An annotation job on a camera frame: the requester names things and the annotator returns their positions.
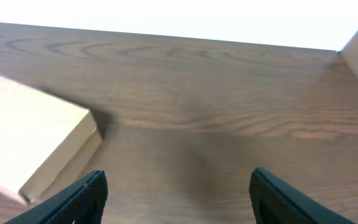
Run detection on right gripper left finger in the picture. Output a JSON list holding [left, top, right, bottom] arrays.
[[6, 170, 108, 224]]

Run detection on cardboard box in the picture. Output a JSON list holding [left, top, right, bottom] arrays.
[[0, 75, 102, 205]]

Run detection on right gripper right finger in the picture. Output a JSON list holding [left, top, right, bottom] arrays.
[[249, 167, 353, 224]]

